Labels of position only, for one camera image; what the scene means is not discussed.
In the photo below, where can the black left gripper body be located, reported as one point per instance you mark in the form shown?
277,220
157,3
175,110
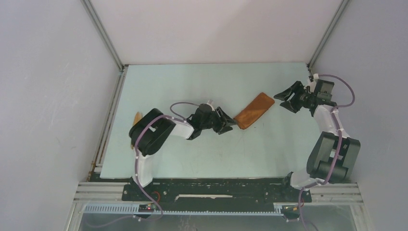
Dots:
215,121

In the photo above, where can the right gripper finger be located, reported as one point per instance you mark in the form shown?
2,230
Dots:
291,91
292,105

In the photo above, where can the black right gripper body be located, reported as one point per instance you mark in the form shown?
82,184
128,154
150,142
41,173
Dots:
303,97

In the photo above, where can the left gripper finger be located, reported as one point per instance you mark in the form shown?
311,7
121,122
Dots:
226,119
223,129

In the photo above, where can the orange cloth napkin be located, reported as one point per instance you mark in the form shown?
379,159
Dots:
253,111

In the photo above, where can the wooden fork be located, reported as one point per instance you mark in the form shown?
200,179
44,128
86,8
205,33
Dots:
137,118

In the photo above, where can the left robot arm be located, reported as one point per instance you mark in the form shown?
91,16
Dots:
150,132

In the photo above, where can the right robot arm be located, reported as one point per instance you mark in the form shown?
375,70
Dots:
334,155

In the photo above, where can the right aluminium frame post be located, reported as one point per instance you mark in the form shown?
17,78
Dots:
328,32

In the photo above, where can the aluminium frame post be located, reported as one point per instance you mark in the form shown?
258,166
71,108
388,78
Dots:
328,32
95,19

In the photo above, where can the white cable duct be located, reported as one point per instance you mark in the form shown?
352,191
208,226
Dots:
145,209

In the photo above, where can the left aluminium frame post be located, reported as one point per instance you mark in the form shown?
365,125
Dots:
95,19

